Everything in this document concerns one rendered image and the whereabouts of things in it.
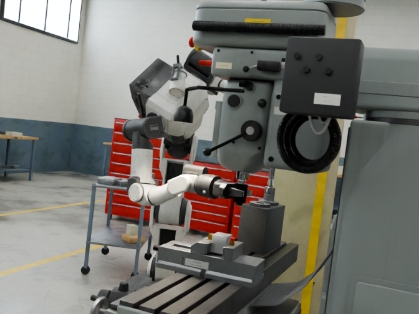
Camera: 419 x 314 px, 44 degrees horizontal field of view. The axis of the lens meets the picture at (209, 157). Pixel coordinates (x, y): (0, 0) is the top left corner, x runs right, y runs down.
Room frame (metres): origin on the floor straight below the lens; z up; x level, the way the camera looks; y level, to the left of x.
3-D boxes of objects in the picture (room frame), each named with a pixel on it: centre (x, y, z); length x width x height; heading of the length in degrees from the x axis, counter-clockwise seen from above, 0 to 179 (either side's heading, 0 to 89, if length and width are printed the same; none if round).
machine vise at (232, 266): (1.73, -0.05, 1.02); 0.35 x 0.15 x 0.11; 71
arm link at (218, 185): (1.91, -0.05, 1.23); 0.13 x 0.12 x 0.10; 143
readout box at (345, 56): (1.43, -0.28, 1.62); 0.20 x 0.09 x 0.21; 68
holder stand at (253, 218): (2.22, -0.26, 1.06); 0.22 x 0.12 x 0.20; 153
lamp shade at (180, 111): (1.91, 0.11, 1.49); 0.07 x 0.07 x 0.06
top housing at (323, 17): (1.85, -0.14, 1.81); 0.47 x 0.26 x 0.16; 68
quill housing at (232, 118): (1.85, -0.13, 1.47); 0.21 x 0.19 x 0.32; 158
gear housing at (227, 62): (1.84, -0.17, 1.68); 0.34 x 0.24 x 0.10; 68
